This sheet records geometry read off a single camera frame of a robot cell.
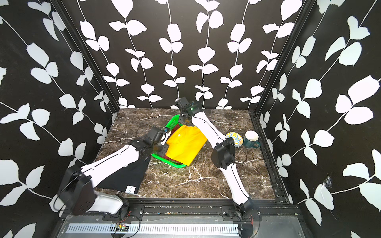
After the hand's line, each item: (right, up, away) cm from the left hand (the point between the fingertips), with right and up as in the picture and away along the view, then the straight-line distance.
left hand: (165, 143), depth 86 cm
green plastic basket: (+2, +13, +18) cm, 22 cm away
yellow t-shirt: (+11, -1, +4) cm, 12 cm away
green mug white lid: (+53, +2, +6) cm, 53 cm away
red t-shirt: (+3, +8, +18) cm, 20 cm away
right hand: (+9, +15, +8) cm, 19 cm away
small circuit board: (-19, -39, -15) cm, 46 cm away
